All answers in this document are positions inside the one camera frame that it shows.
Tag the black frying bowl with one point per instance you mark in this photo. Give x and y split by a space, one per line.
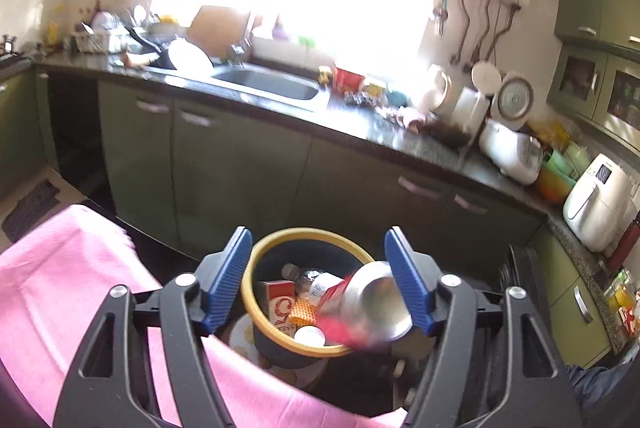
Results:
450 132

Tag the orange textured sponge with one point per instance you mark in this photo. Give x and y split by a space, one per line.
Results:
302 312

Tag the white rice cooker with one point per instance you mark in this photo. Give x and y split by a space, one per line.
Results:
510 150

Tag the steel sink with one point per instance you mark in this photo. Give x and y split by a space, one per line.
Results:
270 82

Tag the yellow-rimmed black bin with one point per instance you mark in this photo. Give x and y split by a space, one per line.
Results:
270 258

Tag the green plastic container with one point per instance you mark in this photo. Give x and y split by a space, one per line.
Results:
306 40

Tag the glass-door wall cabinet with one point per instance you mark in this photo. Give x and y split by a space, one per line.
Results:
600 92

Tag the green plastic basin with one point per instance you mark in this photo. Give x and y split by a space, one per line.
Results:
562 162

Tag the yellow packets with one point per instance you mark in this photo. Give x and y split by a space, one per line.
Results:
550 132

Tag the dark dishcloth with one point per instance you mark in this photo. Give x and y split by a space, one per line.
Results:
357 98

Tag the jars and bottles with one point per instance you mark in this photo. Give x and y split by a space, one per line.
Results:
622 303

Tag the orange plastic basin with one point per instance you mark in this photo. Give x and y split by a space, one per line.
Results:
555 188

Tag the dark floor mat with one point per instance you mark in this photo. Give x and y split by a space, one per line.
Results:
30 210

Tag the dark green base cabinets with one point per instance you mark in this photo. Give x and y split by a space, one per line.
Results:
250 188

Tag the pink cloth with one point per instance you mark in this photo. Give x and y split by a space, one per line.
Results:
410 117

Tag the purple bowl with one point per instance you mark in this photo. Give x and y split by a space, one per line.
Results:
279 31

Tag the red bottle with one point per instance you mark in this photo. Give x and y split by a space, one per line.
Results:
625 245

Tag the black pan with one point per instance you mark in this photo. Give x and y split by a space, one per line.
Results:
150 48

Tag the steel faucet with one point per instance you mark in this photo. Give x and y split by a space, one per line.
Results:
240 45

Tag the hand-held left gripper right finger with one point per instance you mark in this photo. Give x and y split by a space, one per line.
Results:
407 280

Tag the pink floral tablecloth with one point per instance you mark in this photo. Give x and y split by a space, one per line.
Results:
75 283

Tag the black stone countertop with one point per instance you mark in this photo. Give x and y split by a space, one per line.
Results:
360 120

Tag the yellow oil bottle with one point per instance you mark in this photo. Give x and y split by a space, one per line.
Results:
52 33

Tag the white box appliance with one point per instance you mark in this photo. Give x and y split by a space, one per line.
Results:
472 107

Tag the teal cup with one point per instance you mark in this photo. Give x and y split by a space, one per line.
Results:
397 97

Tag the person's right forearm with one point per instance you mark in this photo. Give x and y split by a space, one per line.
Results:
600 388

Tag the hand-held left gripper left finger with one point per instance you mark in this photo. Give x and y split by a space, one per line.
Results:
227 280

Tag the white air fryer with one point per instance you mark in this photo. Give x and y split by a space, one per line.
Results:
597 203

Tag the yellow mug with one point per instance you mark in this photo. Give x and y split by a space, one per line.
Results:
372 88

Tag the clear plastic bottle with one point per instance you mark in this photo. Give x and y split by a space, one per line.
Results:
312 283

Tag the yellow soap dispenser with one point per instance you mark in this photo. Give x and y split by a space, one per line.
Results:
325 75

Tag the small paper carton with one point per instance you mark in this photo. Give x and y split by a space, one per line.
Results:
280 303

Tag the white jug kettle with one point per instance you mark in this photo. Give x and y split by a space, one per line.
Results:
440 90

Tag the utensil holder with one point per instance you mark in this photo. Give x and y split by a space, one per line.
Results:
137 15

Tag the white colander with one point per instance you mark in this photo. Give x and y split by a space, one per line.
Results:
187 56

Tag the yellow basket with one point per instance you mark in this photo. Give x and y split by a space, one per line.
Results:
167 21

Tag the small white round lid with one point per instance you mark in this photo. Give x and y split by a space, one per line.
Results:
310 336

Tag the steel pot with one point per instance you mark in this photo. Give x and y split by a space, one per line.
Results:
7 42

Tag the light green base cabinets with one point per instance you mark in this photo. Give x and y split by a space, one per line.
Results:
17 132

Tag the red paper tub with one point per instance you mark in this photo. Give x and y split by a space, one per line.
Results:
349 80

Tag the white dish rack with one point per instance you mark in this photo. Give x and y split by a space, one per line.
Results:
97 40

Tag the gas stove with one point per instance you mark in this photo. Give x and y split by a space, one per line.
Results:
12 57

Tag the red foil-lined cup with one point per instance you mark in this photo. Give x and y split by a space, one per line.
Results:
380 303

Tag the wooden cutting board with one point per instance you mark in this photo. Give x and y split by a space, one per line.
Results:
215 30

